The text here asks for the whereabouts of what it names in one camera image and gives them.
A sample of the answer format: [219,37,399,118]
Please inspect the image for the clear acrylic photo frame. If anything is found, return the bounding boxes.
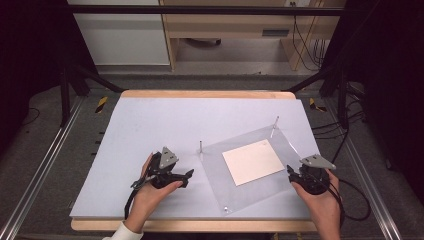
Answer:
[198,115,313,215]

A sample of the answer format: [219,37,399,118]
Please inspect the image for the hanging black desk cables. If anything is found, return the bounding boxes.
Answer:
[290,1,332,72]

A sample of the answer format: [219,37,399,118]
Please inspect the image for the black metal frame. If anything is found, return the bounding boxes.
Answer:
[59,4,352,132]

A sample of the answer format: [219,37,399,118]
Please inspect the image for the white cabinet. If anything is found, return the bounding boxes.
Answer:
[67,0,171,66]

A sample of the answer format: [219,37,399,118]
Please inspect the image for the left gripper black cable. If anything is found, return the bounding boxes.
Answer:
[123,174,158,221]

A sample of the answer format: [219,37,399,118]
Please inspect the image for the wooden desk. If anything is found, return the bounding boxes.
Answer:
[159,0,347,72]

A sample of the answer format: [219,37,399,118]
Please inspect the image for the black curtain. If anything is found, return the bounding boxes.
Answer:
[320,0,424,199]
[0,0,98,153]

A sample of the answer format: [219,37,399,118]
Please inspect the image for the person's left hand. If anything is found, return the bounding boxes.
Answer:
[124,153,184,233]

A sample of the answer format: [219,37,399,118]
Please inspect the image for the printed picture card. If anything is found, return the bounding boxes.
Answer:
[221,138,286,187]

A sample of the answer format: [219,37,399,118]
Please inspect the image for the black floor cables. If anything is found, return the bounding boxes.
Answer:
[311,82,367,165]

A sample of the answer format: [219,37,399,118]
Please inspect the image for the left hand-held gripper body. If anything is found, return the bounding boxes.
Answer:
[146,146,184,190]

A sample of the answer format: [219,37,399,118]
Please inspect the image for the white power strip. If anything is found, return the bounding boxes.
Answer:
[284,0,313,8]

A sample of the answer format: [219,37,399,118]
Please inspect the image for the aluminium floor rail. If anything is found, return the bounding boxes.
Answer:
[323,97,403,240]
[0,95,85,240]

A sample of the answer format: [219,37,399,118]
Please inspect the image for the thin black floor cable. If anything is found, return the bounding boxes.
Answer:
[20,106,41,128]

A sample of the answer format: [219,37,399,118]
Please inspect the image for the person's right hand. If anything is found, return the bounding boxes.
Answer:
[291,169,342,223]

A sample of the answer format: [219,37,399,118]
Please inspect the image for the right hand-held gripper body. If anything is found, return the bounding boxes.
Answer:
[298,154,337,196]

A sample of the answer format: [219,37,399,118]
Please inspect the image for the white table board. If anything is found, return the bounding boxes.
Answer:
[69,96,321,221]

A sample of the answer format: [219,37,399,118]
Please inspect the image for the wooden table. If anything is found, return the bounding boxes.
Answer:
[70,89,318,233]

